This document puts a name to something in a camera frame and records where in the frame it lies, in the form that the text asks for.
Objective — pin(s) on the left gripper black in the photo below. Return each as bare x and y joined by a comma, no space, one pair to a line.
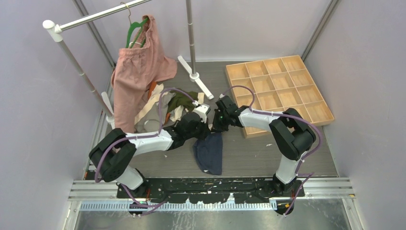
205,130

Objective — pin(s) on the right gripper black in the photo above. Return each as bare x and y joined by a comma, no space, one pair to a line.
216,127

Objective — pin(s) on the navy underwear cream waistband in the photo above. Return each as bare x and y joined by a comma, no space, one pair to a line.
208,154

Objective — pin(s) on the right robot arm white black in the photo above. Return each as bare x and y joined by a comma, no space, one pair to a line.
293,135

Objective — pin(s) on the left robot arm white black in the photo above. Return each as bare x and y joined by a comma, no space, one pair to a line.
112,155

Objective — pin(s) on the olive green underwear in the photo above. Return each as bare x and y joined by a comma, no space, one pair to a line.
180,99

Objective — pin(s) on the orange underwear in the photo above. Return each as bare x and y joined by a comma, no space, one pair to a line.
151,90

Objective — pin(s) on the wooden compartment tray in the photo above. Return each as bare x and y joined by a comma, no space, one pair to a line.
278,84

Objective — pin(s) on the pink trousers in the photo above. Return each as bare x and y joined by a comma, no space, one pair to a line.
139,63

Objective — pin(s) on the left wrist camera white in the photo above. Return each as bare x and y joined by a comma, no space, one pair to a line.
202,110

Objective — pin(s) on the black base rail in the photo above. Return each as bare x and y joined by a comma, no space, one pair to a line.
211,190

